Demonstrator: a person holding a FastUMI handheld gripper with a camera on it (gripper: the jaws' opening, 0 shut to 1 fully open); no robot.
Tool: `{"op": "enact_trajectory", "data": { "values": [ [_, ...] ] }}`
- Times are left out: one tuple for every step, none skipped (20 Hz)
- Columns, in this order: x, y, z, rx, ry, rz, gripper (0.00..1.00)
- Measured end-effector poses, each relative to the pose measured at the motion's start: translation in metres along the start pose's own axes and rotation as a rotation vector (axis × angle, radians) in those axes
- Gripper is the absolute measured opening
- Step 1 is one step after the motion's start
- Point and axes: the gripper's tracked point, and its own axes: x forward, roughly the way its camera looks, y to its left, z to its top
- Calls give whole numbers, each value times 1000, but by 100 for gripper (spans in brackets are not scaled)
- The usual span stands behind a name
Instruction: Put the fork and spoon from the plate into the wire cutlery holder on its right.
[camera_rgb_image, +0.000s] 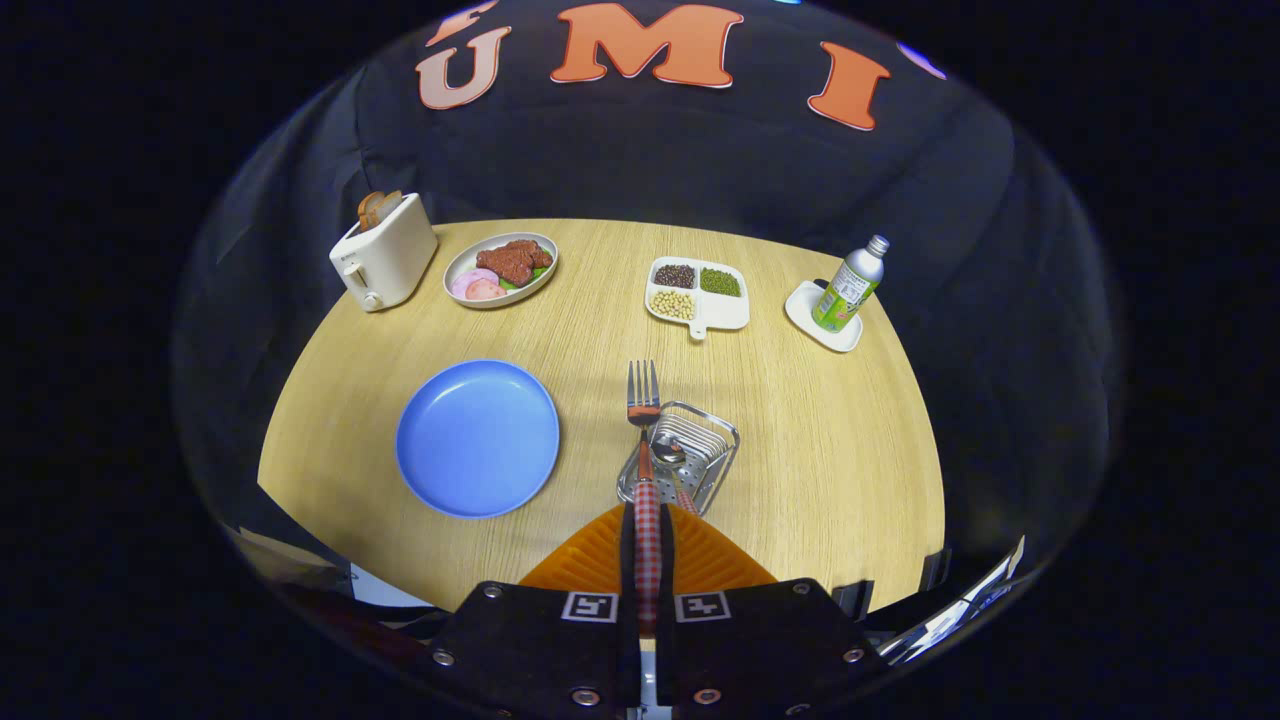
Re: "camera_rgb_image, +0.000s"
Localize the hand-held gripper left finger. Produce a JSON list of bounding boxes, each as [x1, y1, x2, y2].
[[425, 503, 641, 716]]

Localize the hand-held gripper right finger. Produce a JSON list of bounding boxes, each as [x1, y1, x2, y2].
[[657, 503, 891, 716]]

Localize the spoon with red checked handle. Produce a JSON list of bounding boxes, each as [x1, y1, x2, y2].
[[650, 437, 701, 517]]

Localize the fork with red checked handle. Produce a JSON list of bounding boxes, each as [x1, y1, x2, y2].
[[627, 360, 663, 636]]

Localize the blue round plate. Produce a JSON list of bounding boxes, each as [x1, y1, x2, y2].
[[396, 360, 561, 519]]

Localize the white divided dish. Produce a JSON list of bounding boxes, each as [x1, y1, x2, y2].
[[645, 256, 751, 341]]

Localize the white square coaster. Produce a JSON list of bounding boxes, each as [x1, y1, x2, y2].
[[785, 280, 864, 353]]

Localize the pink ham slices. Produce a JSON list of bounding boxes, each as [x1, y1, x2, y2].
[[451, 268, 507, 301]]

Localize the brown meat pieces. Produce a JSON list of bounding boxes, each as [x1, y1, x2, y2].
[[476, 240, 553, 286]]

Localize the silver bottle with green label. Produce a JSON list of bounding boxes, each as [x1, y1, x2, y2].
[[812, 235, 891, 334]]

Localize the white oval plate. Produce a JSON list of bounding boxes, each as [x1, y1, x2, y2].
[[443, 232, 559, 310]]

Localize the tan object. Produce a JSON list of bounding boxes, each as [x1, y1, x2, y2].
[[230, 525, 353, 591]]

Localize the cream toaster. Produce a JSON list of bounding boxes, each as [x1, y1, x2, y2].
[[330, 193, 439, 313]]

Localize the black backdrop cloth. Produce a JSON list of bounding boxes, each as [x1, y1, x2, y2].
[[170, 0, 1116, 641]]

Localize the toasted bread slice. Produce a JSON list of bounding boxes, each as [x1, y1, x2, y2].
[[357, 190, 403, 231]]

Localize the metal wire basket tray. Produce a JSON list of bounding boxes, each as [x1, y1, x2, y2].
[[617, 401, 741, 517]]

